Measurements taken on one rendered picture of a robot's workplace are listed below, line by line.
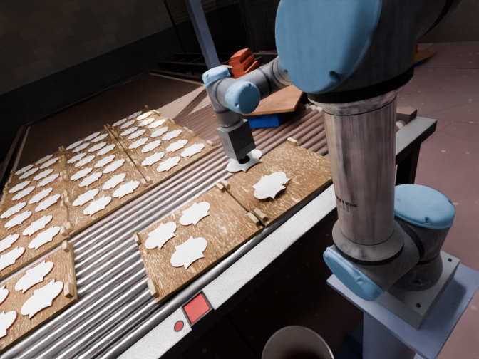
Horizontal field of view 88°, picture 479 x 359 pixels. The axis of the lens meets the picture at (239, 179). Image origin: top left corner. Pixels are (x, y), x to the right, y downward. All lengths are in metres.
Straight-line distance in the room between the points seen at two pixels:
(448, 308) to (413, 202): 0.33
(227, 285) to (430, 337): 0.51
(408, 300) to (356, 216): 0.34
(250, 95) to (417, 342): 0.68
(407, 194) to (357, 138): 0.29
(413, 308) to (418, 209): 0.25
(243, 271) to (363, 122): 0.61
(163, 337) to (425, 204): 0.72
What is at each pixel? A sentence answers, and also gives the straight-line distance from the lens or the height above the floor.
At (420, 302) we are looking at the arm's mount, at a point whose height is 0.95.
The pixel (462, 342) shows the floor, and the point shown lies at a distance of 1.78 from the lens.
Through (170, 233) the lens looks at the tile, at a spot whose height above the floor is 0.94.
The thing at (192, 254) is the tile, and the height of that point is 0.94.
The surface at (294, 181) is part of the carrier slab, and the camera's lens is 1.02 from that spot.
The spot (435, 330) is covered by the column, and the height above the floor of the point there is 0.87.
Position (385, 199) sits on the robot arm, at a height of 1.30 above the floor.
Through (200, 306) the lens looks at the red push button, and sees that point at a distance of 0.81.
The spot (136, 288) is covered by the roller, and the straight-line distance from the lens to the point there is 0.98.
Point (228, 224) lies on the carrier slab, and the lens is 0.94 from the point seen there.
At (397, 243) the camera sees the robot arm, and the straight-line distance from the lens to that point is 0.50.
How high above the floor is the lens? 1.59
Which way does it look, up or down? 36 degrees down
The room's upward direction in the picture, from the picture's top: 20 degrees counter-clockwise
